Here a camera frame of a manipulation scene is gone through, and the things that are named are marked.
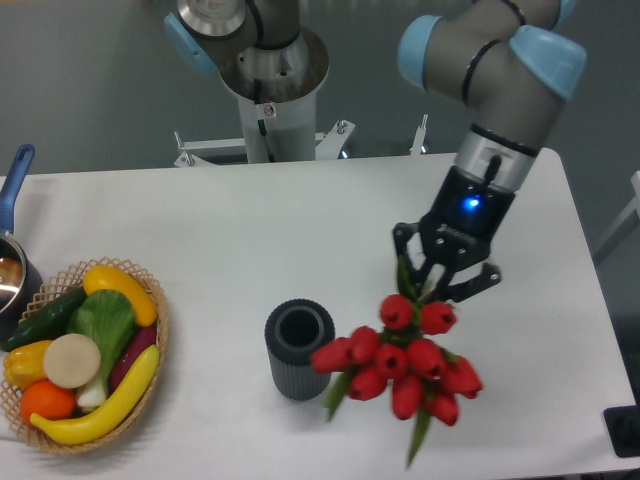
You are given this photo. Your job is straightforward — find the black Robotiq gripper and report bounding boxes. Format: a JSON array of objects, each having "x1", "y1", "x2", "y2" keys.
[{"x1": 392, "y1": 166, "x2": 515, "y2": 303}]

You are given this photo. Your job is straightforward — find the red tulip bouquet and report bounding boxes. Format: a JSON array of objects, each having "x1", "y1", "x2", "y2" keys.
[{"x1": 310, "y1": 255, "x2": 484, "y2": 467}]

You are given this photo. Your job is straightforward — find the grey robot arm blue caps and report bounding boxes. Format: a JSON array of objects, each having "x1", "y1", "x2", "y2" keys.
[{"x1": 164, "y1": 1, "x2": 587, "y2": 302}]

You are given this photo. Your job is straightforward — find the dark grey ribbed vase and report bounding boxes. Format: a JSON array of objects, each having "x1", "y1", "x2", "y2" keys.
[{"x1": 264, "y1": 299, "x2": 335, "y2": 401}]

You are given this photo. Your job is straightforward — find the black device at table edge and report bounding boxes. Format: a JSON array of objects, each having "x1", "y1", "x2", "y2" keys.
[{"x1": 603, "y1": 405, "x2": 639, "y2": 458}]

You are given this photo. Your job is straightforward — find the purple sweet potato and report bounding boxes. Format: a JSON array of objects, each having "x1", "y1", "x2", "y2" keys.
[{"x1": 109, "y1": 326, "x2": 157, "y2": 391}]

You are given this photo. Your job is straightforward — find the green bok choy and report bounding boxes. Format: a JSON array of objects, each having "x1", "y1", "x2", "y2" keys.
[{"x1": 66, "y1": 290, "x2": 135, "y2": 412}]

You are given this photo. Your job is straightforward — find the yellow squash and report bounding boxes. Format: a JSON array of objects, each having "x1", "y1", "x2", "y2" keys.
[{"x1": 83, "y1": 265, "x2": 158, "y2": 327}]

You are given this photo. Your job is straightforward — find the woven wicker basket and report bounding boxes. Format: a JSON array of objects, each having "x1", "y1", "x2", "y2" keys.
[{"x1": 1, "y1": 258, "x2": 168, "y2": 454}]

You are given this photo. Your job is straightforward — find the beige round disc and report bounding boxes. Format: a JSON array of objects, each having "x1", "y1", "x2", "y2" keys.
[{"x1": 43, "y1": 333, "x2": 101, "y2": 389}]

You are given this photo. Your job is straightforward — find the yellow banana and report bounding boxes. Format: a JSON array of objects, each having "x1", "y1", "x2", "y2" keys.
[{"x1": 30, "y1": 345, "x2": 160, "y2": 446}]

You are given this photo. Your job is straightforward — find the green cucumber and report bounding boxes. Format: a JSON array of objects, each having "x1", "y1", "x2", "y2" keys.
[{"x1": 1, "y1": 287, "x2": 87, "y2": 352}]

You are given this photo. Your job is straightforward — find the orange fruit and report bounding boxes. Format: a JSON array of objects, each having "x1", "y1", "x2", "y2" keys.
[{"x1": 20, "y1": 380, "x2": 76, "y2": 425}]

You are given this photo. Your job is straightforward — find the yellow bell pepper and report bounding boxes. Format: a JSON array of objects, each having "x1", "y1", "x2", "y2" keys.
[{"x1": 3, "y1": 340, "x2": 53, "y2": 389}]

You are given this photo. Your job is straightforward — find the white furniture frame right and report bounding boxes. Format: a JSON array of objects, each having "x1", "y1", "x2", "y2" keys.
[{"x1": 592, "y1": 171, "x2": 639, "y2": 267}]

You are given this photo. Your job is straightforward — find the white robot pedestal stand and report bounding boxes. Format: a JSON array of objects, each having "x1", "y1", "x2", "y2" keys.
[{"x1": 174, "y1": 90, "x2": 429, "y2": 168}]

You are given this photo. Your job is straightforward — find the blue handled saucepan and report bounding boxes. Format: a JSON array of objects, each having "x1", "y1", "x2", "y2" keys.
[{"x1": 1, "y1": 144, "x2": 42, "y2": 341}]

